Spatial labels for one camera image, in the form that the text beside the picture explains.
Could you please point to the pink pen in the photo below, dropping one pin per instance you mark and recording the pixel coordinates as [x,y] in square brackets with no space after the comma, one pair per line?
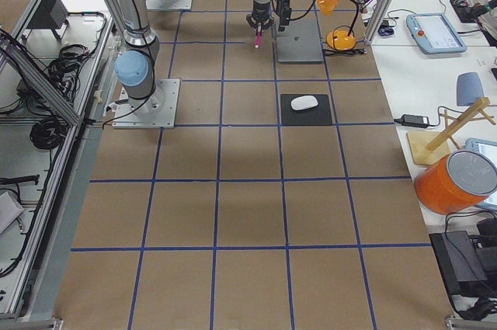
[258,36]

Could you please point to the white computer mouse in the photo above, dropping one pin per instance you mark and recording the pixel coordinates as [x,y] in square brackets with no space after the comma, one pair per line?
[301,103]

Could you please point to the silver laptop notebook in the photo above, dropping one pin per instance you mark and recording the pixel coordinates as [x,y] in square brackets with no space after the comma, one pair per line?
[299,43]

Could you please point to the black mousepad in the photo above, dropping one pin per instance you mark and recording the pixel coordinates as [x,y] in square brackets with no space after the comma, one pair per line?
[318,116]

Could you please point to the teach pendant tablet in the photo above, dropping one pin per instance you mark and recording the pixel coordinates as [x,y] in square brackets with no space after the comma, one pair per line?
[434,34]

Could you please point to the black power adapter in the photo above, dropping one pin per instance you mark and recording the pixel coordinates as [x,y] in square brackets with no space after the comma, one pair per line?
[410,120]

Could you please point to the wooden stand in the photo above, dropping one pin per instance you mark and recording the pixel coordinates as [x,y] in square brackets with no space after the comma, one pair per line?
[428,147]

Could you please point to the orange cylinder container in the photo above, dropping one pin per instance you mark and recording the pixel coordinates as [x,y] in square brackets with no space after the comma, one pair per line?
[445,187]

